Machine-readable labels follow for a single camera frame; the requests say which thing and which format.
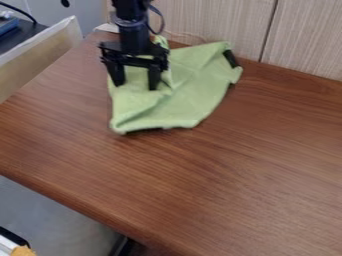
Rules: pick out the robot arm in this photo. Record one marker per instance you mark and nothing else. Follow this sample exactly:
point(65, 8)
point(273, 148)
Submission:
point(131, 11)

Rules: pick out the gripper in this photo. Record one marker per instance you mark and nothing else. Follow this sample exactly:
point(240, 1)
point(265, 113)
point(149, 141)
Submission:
point(133, 46)

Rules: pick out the green cloth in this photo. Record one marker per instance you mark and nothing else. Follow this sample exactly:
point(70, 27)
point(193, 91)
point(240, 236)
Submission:
point(187, 90)

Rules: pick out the cardboard box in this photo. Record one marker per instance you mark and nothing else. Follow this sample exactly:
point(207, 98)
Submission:
point(31, 56)

